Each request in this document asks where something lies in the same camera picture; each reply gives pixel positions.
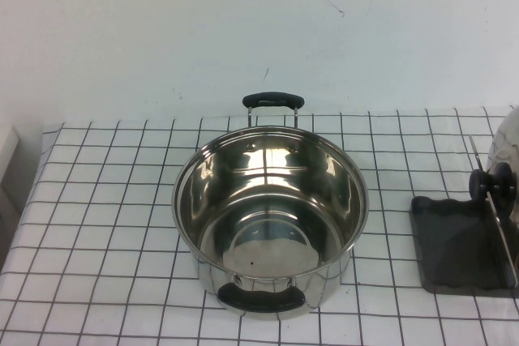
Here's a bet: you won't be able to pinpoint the stainless steel lid black knob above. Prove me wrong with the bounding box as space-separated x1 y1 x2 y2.
468 105 519 282

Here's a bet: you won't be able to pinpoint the lid rack dark tray base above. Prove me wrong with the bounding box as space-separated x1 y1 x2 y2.
409 134 519 297

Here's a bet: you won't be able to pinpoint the stainless steel pot black handles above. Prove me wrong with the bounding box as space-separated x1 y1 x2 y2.
170 92 371 318

